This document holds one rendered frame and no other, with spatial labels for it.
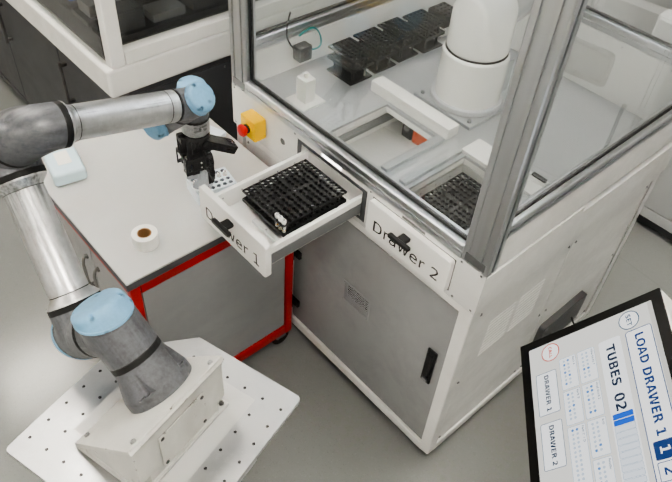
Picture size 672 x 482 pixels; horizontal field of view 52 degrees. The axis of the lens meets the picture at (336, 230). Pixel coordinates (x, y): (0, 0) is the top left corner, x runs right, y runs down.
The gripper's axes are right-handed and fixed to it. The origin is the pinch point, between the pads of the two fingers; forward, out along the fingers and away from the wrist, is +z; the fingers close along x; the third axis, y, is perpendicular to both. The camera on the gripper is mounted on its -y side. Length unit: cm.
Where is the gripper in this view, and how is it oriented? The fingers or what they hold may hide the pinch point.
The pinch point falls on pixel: (208, 185)
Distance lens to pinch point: 201.5
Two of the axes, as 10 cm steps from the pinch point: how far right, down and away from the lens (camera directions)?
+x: 5.2, 6.2, -5.9
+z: -0.7, 7.1, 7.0
